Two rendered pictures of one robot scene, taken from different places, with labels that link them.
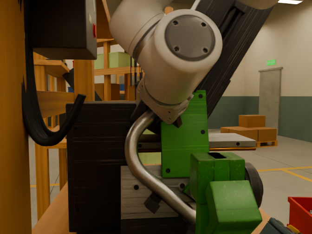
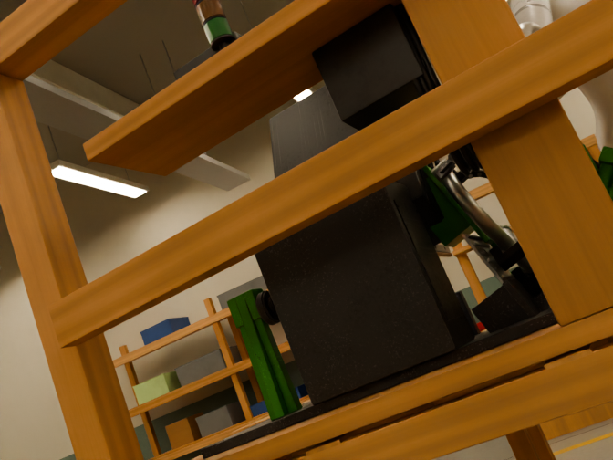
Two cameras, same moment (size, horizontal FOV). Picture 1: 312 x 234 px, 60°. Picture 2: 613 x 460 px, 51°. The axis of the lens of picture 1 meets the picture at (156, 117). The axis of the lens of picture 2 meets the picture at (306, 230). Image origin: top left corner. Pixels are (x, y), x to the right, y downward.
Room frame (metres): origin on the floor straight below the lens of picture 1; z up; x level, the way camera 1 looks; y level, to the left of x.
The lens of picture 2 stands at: (0.30, 1.31, 0.94)
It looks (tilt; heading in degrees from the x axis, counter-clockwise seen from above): 13 degrees up; 297
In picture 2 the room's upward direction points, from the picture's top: 22 degrees counter-clockwise
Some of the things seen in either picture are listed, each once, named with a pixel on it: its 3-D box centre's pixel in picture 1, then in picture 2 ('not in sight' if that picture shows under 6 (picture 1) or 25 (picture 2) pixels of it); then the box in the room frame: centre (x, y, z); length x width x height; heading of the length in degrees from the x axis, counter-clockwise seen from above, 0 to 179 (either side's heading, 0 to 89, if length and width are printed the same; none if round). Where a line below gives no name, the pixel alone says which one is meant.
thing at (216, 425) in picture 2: not in sight; (249, 392); (4.68, -4.42, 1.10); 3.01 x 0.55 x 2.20; 13
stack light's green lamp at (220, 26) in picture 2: not in sight; (219, 34); (0.83, 0.31, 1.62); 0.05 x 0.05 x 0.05
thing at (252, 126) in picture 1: (248, 130); not in sight; (6.88, -2.36, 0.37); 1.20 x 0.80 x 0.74; 111
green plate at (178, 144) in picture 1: (181, 130); (447, 212); (0.68, -0.07, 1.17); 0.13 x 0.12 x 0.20; 6
